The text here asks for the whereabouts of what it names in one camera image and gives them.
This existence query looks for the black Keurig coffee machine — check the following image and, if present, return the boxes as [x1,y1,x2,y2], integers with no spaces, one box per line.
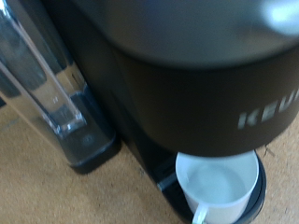
[0,0,299,224]

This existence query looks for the white mug green handle mark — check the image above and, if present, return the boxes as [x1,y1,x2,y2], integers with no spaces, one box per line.
[175,150,260,224]

